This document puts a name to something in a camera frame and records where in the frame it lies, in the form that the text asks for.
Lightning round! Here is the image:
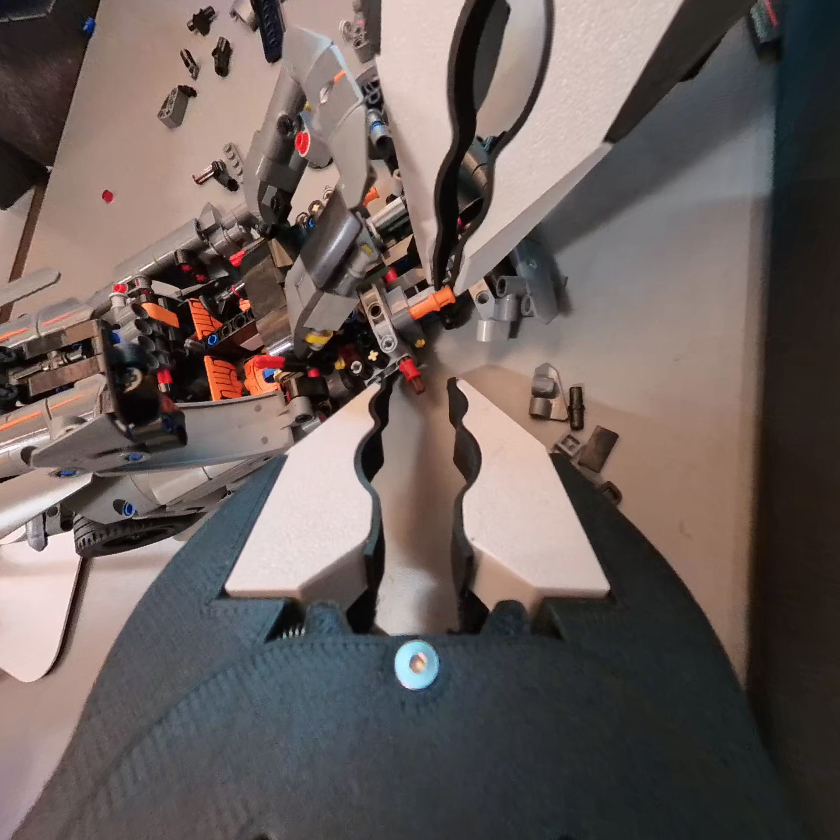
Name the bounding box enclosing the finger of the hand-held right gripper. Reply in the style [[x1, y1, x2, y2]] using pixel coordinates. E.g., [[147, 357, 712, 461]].
[[377, 0, 476, 293], [448, 0, 686, 298]]

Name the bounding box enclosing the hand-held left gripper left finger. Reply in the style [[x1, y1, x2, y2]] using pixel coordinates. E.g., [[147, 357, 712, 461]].
[[223, 382, 395, 618]]

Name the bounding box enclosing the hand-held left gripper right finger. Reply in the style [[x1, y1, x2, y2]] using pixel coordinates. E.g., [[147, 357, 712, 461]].
[[446, 378, 613, 618]]

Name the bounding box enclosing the grey orange lego car model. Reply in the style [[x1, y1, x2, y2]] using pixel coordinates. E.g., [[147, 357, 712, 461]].
[[0, 26, 473, 559]]

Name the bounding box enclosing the black lego tile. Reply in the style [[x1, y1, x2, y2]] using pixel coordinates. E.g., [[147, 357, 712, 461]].
[[579, 425, 620, 471]]

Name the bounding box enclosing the grey lego wedge panel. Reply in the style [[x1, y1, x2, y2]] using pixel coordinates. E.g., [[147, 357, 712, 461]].
[[517, 238, 570, 324]]

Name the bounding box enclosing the dark blue lego plate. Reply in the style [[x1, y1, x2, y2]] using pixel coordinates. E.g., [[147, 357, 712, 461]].
[[251, 0, 287, 64]]

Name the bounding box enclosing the grey lego angle beam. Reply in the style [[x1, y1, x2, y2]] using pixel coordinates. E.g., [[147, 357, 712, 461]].
[[156, 84, 198, 128]]

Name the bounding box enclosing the black connector with brown pin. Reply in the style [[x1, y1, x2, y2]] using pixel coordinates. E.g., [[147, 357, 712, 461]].
[[192, 159, 240, 193]]

